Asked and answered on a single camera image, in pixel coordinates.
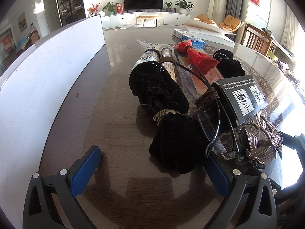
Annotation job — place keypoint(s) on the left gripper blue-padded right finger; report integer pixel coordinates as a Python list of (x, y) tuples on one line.
[(259, 210)]

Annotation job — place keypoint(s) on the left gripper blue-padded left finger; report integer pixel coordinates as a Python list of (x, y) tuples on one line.
[(40, 210)]

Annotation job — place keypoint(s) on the silver keyring with rhinestone charm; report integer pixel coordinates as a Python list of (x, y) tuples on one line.
[(261, 139)]

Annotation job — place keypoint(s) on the black printed box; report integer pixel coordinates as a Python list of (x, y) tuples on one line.
[(241, 97)]

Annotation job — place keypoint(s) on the wooden phone case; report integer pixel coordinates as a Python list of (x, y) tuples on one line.
[(191, 85)]

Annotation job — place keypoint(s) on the black socks pair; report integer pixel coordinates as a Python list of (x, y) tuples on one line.
[(227, 66)]

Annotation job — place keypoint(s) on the red plastic bag bundle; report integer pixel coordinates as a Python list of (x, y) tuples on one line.
[(203, 62)]

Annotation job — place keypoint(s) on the gold tube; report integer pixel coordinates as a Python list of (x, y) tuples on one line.
[(168, 62)]

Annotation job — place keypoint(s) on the cotton swab bag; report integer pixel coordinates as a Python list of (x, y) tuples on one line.
[(152, 52)]

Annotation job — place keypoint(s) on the blue white small box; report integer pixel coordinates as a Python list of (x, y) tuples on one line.
[(185, 35)]

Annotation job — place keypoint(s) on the wooden dining chair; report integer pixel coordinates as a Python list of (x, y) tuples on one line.
[(258, 40)]

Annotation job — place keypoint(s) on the flat white open box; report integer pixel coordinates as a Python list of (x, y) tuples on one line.
[(213, 36)]

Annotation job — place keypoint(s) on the orange lounge chair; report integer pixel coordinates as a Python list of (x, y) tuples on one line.
[(230, 23)]

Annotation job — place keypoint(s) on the red flower arrangement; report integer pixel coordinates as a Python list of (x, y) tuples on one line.
[(93, 10)]

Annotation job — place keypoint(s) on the potted green plant right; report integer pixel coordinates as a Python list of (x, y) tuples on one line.
[(184, 6)]

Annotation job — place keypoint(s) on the potted green plant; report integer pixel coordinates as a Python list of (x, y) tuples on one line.
[(110, 7), (184, 6)]

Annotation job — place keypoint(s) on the white tv cabinet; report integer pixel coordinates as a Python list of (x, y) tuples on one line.
[(129, 19)]

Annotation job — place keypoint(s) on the small potted plant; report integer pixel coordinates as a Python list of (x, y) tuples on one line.
[(168, 6)]

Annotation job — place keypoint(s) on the potted green plant left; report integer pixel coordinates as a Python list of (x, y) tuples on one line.
[(110, 7)]

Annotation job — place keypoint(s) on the dark glass display cabinet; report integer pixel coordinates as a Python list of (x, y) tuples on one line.
[(70, 11)]

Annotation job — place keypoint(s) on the black television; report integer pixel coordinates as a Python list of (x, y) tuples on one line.
[(143, 4)]

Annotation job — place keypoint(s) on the framed wall painting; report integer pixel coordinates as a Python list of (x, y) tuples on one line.
[(22, 24)]

